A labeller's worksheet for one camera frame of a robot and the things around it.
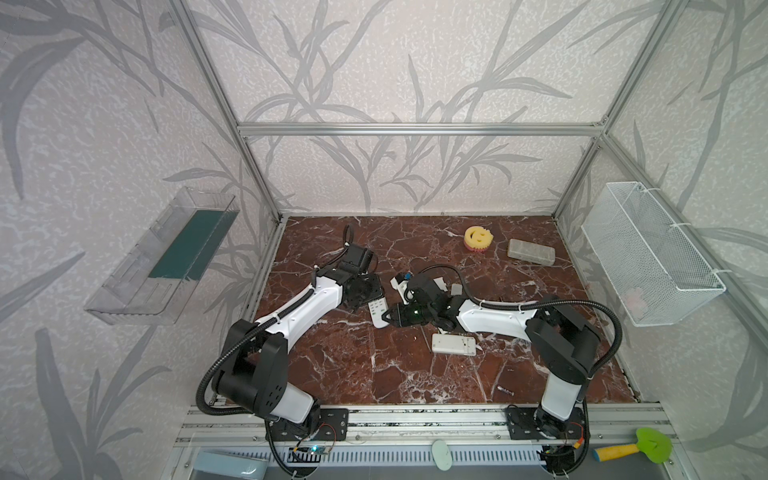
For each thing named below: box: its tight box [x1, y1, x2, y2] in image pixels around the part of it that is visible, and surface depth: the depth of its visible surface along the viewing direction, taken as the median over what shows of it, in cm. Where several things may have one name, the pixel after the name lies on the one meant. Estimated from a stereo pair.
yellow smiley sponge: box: [464, 225, 494, 253], surface depth 113 cm
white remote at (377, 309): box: [368, 297, 389, 329], surface depth 87 cm
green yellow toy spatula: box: [593, 427, 673, 464], surface depth 71 cm
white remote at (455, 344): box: [432, 333, 477, 356], surface depth 88 cm
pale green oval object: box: [431, 440, 453, 471], surface depth 69 cm
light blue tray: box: [192, 451, 270, 480], surface depth 69 cm
